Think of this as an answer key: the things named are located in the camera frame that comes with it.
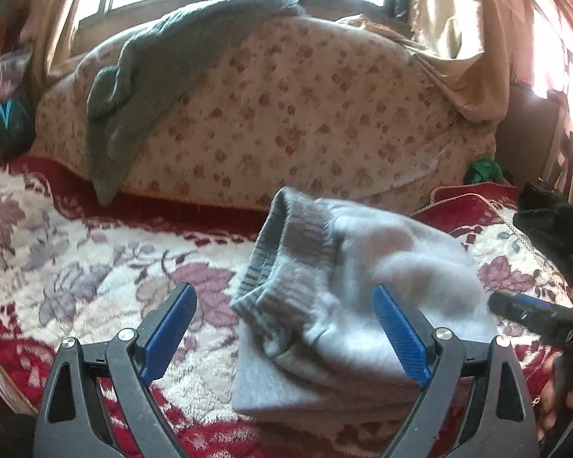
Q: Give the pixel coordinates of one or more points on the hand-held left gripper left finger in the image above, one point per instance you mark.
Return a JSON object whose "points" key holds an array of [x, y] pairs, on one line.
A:
{"points": [[164, 338]]}

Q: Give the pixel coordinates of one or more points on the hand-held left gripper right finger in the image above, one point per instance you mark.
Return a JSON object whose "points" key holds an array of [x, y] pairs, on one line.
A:
{"points": [[401, 338]]}

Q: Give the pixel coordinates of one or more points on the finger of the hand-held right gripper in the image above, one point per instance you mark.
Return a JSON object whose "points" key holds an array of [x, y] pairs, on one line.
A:
{"points": [[520, 309]]}

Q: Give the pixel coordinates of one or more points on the light grey sweater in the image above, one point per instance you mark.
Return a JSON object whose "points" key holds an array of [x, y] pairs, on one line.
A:
{"points": [[344, 319]]}

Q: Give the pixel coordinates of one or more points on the person's right hand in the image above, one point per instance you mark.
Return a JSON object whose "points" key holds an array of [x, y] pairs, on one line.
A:
{"points": [[551, 405]]}

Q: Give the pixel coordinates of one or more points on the black cloth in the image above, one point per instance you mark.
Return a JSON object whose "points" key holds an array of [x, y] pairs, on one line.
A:
{"points": [[551, 229]]}

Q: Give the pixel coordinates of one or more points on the red floral blanket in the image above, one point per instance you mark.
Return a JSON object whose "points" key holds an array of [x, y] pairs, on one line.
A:
{"points": [[76, 257]]}

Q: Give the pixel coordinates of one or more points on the green cloth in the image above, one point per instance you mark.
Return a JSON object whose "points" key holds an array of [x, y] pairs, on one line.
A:
{"points": [[484, 171]]}

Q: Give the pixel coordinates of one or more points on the beige flower-print quilt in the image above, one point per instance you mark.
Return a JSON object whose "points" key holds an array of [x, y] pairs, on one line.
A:
{"points": [[277, 114]]}

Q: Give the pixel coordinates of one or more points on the grey-green blanket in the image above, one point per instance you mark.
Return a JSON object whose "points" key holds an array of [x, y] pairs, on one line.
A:
{"points": [[143, 81]]}

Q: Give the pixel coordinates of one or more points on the dark blue bag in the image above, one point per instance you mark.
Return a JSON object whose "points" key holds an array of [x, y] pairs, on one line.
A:
{"points": [[12, 124]]}

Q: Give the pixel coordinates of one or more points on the beige curtain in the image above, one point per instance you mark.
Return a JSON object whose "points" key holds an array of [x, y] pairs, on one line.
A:
{"points": [[472, 43], [52, 19]]}

